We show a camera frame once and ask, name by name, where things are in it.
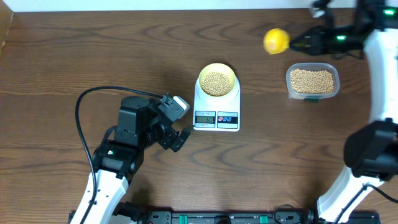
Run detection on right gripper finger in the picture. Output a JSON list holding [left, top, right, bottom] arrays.
[[290, 45, 325, 56], [290, 26, 325, 45]]

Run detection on yellow measuring scoop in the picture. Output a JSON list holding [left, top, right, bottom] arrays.
[[263, 28, 290, 55]]

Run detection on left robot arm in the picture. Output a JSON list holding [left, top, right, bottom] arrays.
[[71, 95, 193, 223]]

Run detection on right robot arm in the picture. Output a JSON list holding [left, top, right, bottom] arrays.
[[289, 0, 397, 223]]

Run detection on white digital kitchen scale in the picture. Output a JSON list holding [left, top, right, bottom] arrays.
[[193, 76, 241, 132]]

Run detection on soybeans in yellow bowl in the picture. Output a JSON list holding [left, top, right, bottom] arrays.
[[201, 72, 233, 96]]

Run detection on pale yellow bowl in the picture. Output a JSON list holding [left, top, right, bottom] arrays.
[[198, 63, 237, 93]]

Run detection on clear container of soybeans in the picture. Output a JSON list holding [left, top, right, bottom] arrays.
[[286, 63, 340, 100]]

